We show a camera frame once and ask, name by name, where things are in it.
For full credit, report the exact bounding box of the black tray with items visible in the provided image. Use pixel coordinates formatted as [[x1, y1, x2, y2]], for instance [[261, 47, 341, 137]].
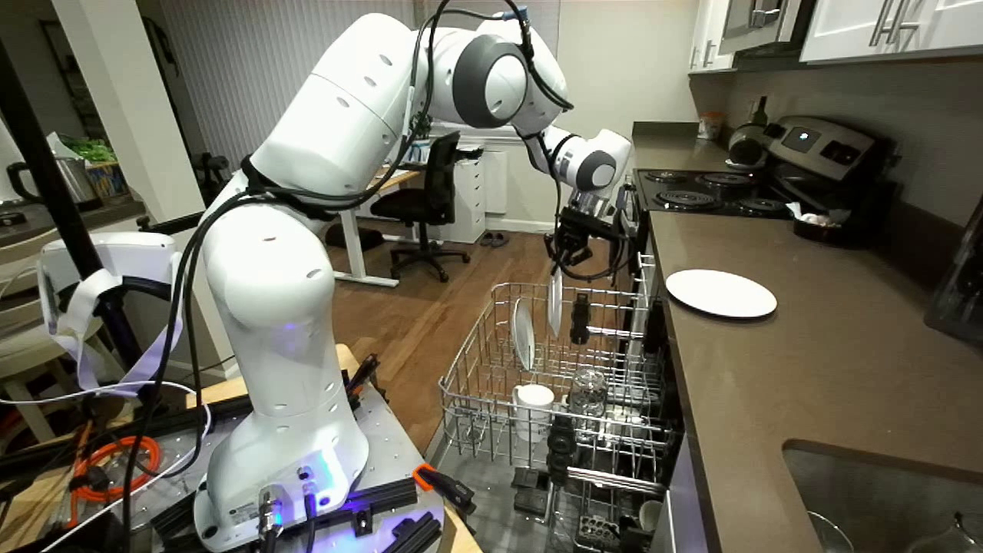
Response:
[[785, 201, 867, 246]]

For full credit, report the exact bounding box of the white plate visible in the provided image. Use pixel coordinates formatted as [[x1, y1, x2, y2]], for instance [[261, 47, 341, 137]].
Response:
[[666, 267, 778, 321], [510, 298, 535, 371], [546, 267, 566, 337]]

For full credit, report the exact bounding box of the orange handled tool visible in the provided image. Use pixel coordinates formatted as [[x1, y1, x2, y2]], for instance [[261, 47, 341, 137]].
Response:
[[411, 465, 475, 517]]

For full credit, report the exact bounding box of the white mug in rack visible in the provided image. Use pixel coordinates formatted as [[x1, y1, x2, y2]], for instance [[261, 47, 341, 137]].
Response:
[[513, 383, 552, 444]]

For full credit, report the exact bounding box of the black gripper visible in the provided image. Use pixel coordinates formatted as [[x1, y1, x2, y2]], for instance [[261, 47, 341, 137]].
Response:
[[550, 209, 629, 276]]

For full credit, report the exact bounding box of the kitchen sink basin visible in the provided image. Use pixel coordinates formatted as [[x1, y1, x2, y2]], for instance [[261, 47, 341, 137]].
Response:
[[783, 444, 983, 553]]

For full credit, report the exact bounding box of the white plate on counter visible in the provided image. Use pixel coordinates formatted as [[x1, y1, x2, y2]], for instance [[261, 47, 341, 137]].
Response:
[[666, 267, 778, 321]]

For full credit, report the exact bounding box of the orange cable coil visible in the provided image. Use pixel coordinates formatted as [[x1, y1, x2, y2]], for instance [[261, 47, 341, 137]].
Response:
[[71, 433, 167, 506]]

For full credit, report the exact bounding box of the black office chair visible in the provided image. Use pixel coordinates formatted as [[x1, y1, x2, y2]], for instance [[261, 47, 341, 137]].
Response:
[[371, 132, 475, 283]]

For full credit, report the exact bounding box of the white upper cabinet left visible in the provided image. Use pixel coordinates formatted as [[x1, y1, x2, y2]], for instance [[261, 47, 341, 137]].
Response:
[[689, 0, 983, 73]]

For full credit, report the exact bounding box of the wire dishwasher rack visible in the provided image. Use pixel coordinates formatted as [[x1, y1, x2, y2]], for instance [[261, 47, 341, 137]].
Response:
[[438, 256, 678, 496]]

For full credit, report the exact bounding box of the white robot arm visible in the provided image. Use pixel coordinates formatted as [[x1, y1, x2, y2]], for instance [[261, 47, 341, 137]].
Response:
[[195, 13, 634, 553]]

